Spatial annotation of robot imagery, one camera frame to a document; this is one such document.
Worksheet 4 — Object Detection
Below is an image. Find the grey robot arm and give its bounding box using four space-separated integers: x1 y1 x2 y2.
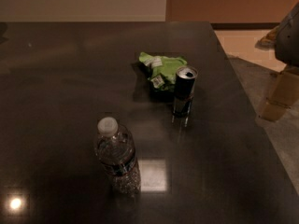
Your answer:
275 2 299 66

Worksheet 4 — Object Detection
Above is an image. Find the cardboard box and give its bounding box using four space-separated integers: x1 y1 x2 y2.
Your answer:
258 65 299 121

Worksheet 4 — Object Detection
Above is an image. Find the clear plastic water bottle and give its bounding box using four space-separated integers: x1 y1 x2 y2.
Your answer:
94 117 141 195

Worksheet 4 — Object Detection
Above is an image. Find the green snack bag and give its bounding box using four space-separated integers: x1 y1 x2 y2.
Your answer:
139 52 188 92

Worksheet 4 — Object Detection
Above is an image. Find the black silver drink can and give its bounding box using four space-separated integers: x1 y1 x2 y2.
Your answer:
172 65 198 126

